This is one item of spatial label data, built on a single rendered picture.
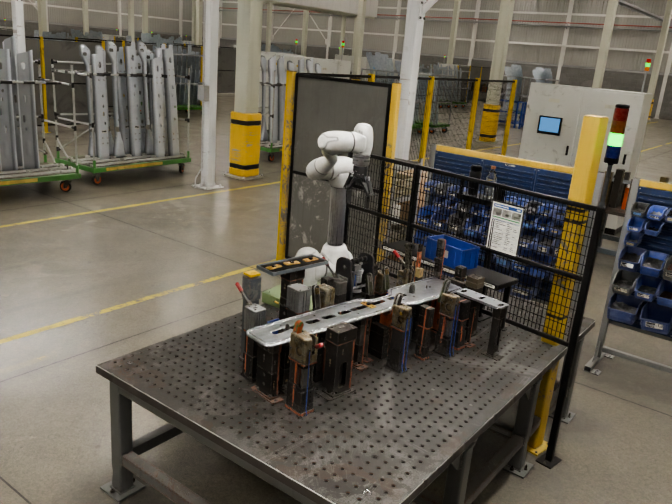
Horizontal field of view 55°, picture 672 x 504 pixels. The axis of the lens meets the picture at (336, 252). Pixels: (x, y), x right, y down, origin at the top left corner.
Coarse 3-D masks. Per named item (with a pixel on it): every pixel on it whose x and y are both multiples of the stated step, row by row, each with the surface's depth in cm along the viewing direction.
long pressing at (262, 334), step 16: (400, 288) 355; (416, 288) 357; (432, 288) 359; (336, 304) 324; (352, 304) 326; (384, 304) 330; (416, 304) 337; (288, 320) 301; (304, 320) 302; (320, 320) 304; (336, 320) 305; (352, 320) 308; (256, 336) 282; (272, 336) 283; (288, 336) 284
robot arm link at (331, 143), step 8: (320, 136) 318; (328, 136) 315; (336, 136) 316; (344, 136) 318; (352, 136) 321; (320, 144) 318; (328, 144) 315; (336, 144) 316; (344, 144) 318; (352, 144) 320; (328, 152) 320; (336, 152) 320; (344, 152) 323; (320, 160) 364; (328, 160) 348; (336, 160) 353; (320, 168) 365; (328, 168) 363
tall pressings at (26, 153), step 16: (16, 64) 856; (32, 64) 870; (32, 80) 875; (0, 96) 852; (16, 96) 892; (32, 96) 880; (0, 112) 877; (16, 112) 895; (32, 112) 886; (0, 128) 860; (16, 128) 899; (32, 128) 892; (0, 144) 864; (16, 144) 903; (32, 144) 897; (0, 160) 861; (16, 160) 877; (32, 160) 901
